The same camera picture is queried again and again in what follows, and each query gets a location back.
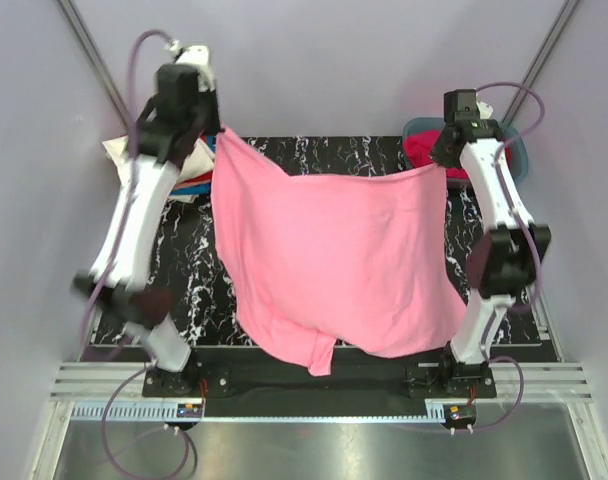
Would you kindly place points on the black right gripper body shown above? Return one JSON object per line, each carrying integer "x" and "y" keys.
{"x": 441, "y": 156}

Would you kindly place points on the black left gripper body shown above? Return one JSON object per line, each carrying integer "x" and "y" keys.
{"x": 206, "y": 117}

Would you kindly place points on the light pink t-shirt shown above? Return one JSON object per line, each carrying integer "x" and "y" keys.
{"x": 321, "y": 258}

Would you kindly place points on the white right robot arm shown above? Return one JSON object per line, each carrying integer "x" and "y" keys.
{"x": 507, "y": 258}

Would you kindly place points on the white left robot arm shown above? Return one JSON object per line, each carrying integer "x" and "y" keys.
{"x": 116, "y": 283}

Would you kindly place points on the red folded t-shirt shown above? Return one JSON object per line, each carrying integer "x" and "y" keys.
{"x": 200, "y": 164}

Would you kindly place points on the white folded t-shirt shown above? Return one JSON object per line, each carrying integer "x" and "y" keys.
{"x": 114, "y": 150}

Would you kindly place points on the magenta crumpled t-shirt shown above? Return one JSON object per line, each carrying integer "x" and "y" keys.
{"x": 417, "y": 148}

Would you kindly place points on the dark red crumpled t-shirt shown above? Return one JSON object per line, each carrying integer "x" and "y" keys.
{"x": 512, "y": 157}

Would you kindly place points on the salmon folded t-shirt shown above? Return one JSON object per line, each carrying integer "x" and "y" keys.
{"x": 182, "y": 186}

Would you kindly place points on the grey-blue plastic basket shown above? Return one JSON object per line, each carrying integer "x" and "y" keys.
{"x": 421, "y": 124}

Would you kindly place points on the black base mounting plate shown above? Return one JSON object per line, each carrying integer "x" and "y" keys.
{"x": 245, "y": 376}

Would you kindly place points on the white slotted cable duct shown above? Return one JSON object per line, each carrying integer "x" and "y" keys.
{"x": 182, "y": 412}

